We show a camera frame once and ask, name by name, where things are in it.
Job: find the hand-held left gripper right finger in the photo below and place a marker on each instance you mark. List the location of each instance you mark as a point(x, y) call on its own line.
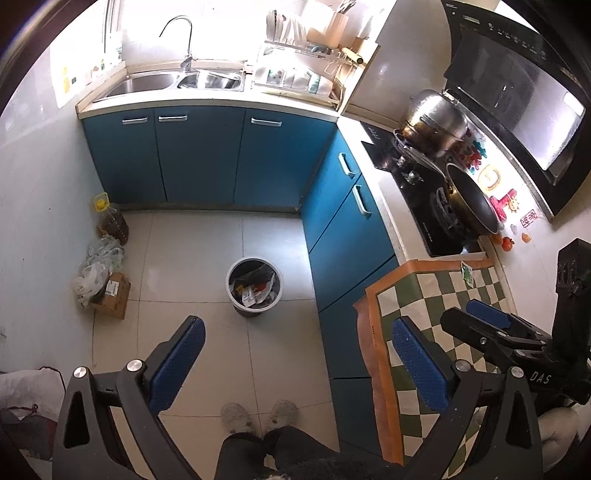
point(418, 364)

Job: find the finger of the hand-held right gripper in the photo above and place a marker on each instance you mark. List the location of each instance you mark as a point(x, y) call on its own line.
point(487, 314)
point(471, 334)

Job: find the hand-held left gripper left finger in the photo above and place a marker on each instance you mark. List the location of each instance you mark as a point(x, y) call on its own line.
point(178, 360)

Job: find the round grey waste bin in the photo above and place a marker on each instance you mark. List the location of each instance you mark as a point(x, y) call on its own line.
point(258, 311)

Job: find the clear plastic wrapper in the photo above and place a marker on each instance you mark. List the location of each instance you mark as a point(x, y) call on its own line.
point(249, 293)

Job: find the small green box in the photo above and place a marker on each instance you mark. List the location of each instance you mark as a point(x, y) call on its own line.
point(467, 273)

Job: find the green checkered tablecloth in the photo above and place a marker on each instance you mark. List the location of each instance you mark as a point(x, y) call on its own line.
point(415, 295)

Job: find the grey shoe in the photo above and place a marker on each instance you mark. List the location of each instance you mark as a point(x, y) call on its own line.
point(281, 414)
point(236, 417)

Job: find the cardboard box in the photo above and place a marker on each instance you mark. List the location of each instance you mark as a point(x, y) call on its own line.
point(115, 295)

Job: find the black wok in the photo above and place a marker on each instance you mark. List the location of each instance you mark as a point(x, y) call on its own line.
point(471, 198)

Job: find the crumpled plastic bags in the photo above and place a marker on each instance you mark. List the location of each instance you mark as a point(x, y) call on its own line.
point(94, 272)

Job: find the person's dark trousers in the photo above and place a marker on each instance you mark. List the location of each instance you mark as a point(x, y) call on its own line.
point(258, 454)

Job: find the black glass gas stove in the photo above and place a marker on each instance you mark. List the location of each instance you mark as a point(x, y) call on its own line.
point(415, 198)

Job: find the blue drawer cabinet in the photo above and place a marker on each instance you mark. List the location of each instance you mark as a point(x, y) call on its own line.
point(341, 240)

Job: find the yellow-capped oil bottle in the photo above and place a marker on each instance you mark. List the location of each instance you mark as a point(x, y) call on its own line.
point(113, 226)

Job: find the white sack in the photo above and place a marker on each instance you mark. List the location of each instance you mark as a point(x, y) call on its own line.
point(27, 387)

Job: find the blue three-door cabinet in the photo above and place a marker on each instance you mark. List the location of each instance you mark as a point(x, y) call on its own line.
point(198, 161)

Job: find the steel steamer pot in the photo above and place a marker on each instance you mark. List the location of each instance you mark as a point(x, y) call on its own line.
point(434, 120)

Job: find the black range hood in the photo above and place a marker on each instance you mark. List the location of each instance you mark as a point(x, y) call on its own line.
point(508, 69)

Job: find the wooden cutting board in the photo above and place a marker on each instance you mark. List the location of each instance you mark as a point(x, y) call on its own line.
point(364, 69)

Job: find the steel sink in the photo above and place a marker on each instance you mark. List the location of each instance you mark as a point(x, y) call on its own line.
point(138, 83)

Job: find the chrome faucet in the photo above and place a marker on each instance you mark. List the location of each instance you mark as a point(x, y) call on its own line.
point(187, 60)

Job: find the dish rack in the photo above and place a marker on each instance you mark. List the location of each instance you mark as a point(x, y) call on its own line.
point(286, 74)

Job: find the green-labelled bottle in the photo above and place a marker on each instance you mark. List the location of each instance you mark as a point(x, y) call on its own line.
point(113, 53)

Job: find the wooden knife block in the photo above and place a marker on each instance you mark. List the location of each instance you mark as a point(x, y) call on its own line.
point(328, 30)

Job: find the group of colourful wall stickers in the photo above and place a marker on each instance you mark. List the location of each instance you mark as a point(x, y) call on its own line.
point(489, 177)

